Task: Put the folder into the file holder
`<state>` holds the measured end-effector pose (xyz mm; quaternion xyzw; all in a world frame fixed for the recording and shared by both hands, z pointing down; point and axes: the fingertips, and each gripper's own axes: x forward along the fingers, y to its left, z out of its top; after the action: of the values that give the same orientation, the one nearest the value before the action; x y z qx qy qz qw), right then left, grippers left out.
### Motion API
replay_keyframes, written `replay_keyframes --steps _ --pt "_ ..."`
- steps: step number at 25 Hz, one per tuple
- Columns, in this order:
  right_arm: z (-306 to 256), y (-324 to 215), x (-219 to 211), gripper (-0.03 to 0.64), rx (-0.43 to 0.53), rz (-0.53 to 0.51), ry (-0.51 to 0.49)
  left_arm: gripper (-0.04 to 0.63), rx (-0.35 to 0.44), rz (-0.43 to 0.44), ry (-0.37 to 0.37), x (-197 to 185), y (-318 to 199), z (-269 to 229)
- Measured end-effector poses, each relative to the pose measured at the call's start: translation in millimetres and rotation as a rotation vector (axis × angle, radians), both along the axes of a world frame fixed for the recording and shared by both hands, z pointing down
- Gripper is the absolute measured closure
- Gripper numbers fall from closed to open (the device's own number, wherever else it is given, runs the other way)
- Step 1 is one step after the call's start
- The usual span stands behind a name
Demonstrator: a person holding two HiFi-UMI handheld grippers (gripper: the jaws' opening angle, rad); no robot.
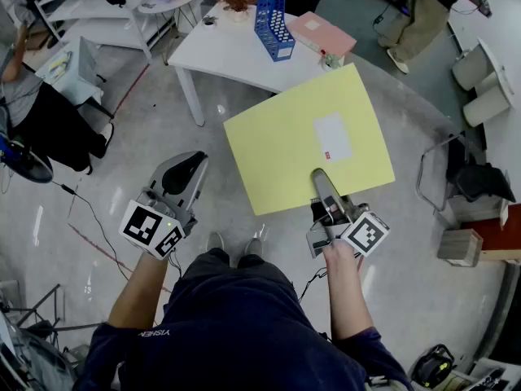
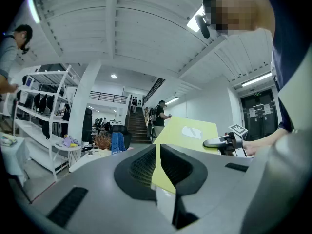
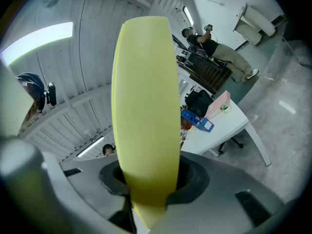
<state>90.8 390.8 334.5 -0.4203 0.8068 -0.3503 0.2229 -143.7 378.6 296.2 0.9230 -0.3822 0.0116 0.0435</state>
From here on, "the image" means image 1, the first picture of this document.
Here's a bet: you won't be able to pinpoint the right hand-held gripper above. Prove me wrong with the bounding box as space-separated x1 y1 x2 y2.
305 168 391 260

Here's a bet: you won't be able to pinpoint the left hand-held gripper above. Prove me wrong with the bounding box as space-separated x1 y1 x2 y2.
118 151 209 262

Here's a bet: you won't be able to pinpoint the yellow folder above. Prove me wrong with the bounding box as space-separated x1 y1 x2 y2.
222 63 396 217

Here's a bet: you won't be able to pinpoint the person's left forearm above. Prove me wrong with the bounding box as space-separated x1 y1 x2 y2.
107 250 170 329

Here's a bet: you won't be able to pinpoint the person's right forearm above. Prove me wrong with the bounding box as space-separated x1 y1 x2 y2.
323 237 375 341

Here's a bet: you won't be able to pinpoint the pink folder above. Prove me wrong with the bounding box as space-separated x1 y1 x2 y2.
286 11 358 59

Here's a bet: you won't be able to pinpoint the person's left shoe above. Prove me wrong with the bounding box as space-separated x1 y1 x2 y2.
205 231 224 256

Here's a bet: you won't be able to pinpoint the person's shoe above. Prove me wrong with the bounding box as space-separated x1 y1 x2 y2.
205 231 224 256
243 237 264 258

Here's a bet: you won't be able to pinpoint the person's right shoe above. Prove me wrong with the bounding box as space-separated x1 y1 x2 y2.
243 237 264 258

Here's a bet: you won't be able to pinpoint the person's dark trousers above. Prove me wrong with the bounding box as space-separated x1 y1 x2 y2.
178 247 295 301

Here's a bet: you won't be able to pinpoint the small green potted plant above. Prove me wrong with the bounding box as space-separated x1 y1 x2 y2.
319 50 345 71

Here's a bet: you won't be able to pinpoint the red board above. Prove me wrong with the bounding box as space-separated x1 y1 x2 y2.
459 204 521 264

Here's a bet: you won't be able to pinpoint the person's navy shirt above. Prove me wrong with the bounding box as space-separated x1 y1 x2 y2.
72 277 412 391

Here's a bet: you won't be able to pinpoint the round white side table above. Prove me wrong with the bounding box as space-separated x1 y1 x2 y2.
137 0 203 65

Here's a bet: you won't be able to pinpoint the white shelf unit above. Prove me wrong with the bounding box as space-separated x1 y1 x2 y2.
34 0 154 63

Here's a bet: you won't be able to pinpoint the white cylindrical stool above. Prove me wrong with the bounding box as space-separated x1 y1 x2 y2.
463 86 512 128
452 49 496 91

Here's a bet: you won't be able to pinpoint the black metal stand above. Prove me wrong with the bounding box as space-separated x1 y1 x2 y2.
0 283 78 391

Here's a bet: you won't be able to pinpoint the black and yellow device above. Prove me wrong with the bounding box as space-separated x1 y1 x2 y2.
410 343 455 389

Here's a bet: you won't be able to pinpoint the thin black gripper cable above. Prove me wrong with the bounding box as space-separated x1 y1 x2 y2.
169 250 184 280
299 266 329 305

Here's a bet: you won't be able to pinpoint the chrome frame chair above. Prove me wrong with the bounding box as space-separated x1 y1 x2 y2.
415 132 467 215

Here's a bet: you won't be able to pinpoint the black floor cable with adapter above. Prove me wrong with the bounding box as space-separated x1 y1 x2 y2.
50 181 131 279

